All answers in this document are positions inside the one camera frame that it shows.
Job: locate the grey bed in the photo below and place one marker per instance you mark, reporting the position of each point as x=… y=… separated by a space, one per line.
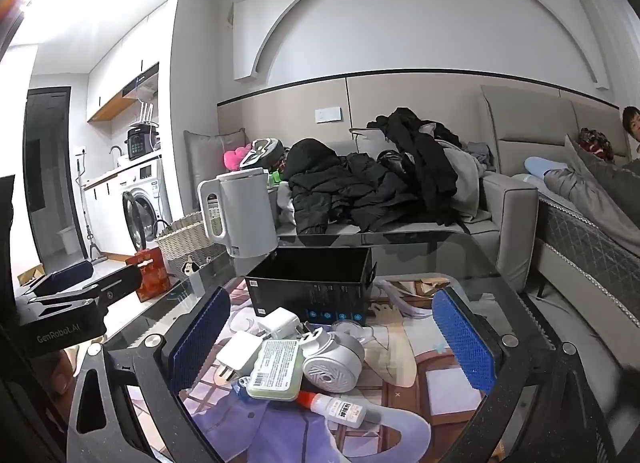
x=575 y=233

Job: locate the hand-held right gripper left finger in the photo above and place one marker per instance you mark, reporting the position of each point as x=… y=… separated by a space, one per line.
x=200 y=338

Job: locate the black countertop appliance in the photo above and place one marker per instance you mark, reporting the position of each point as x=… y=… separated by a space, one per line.
x=140 y=143

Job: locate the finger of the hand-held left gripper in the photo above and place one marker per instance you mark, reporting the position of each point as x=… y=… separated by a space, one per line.
x=67 y=275
x=100 y=290

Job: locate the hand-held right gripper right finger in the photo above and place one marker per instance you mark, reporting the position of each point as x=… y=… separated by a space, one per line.
x=465 y=343

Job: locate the white trash bin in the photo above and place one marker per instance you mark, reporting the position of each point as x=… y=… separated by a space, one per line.
x=66 y=238

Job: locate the white router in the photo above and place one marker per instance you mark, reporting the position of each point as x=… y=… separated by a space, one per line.
x=146 y=115

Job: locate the white wall switch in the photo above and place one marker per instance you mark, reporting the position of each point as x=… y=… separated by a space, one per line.
x=328 y=114

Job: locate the red patterned pillow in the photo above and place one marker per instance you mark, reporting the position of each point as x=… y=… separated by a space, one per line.
x=597 y=143

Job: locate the grey black helmet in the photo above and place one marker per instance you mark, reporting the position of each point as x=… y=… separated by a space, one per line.
x=262 y=150

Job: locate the printed cartoon desk mat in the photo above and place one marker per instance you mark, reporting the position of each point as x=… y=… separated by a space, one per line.
x=400 y=393

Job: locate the red gift bag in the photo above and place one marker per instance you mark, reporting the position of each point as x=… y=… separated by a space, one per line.
x=150 y=275

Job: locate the large white charger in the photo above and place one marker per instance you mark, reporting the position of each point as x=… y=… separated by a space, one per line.
x=240 y=350

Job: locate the small white charger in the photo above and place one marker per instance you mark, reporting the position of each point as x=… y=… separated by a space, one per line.
x=277 y=323

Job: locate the grey sofa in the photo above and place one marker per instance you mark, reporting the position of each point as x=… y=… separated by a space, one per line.
x=505 y=213

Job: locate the white glue bottle red cap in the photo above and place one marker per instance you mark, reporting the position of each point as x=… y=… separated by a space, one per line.
x=345 y=410

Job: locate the green white soap box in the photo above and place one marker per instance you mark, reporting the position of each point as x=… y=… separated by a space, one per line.
x=274 y=368

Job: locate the white wall cabinet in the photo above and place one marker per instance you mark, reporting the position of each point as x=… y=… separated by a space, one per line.
x=115 y=88

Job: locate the grey cushion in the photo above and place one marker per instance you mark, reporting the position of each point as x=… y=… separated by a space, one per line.
x=210 y=158

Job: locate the white washing machine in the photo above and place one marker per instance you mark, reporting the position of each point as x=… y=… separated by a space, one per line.
x=150 y=183

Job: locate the black cardboard box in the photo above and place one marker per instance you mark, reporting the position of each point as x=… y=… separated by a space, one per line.
x=300 y=293

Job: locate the black clothes pile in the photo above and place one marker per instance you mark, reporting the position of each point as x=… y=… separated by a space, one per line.
x=425 y=163

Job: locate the pink plush toy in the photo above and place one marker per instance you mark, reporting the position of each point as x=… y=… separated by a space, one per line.
x=232 y=158

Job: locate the white base cabinet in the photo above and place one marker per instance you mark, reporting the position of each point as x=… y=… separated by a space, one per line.
x=102 y=213

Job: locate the dark door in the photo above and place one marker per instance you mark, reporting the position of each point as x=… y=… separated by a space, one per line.
x=45 y=168

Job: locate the white round plug-in device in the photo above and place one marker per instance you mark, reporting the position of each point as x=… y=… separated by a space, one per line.
x=330 y=363

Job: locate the white electric kettle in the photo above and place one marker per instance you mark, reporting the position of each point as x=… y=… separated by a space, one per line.
x=245 y=213

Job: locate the wicker basket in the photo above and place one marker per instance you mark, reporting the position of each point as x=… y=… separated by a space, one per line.
x=185 y=238

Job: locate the black puffer jacket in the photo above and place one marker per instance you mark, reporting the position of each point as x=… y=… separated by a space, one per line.
x=325 y=183

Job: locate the grey garment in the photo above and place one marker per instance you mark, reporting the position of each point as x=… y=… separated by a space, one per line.
x=465 y=178

